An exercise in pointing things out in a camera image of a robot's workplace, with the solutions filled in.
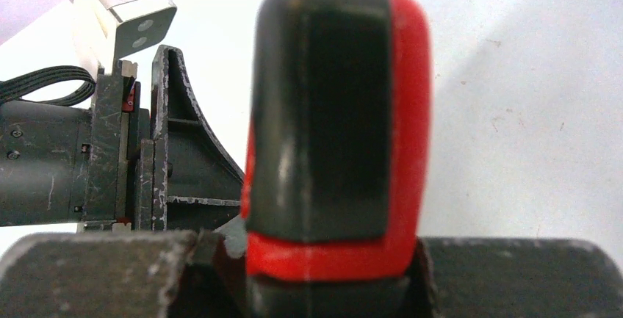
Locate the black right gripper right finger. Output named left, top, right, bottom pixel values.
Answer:
left=403, top=237, right=622, bottom=317

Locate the red black utility knife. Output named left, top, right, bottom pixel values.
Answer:
left=241, top=0, right=431, bottom=317

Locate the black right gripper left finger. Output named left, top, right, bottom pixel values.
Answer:
left=1, top=231, right=244, bottom=317

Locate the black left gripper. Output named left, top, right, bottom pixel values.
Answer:
left=1, top=45, right=244, bottom=231

